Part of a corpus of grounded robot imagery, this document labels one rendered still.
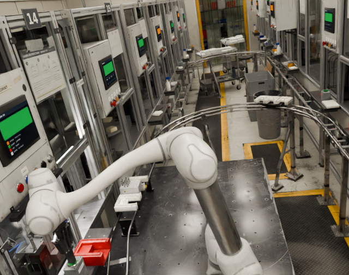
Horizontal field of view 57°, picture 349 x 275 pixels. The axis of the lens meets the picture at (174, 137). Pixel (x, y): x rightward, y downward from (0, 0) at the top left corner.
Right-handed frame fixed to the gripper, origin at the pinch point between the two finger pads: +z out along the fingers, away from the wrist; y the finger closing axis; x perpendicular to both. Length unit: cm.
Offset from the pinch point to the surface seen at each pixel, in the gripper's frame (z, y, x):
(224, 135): 106, -353, 62
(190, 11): -58, -873, -7
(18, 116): -60, -10, -7
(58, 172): -29.8, -19.8, -5.4
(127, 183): 11, -75, 3
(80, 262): 5.3, -1.3, 2.8
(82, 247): 11.6, -17.3, -4.9
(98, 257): 10.6, -9.6, 6.7
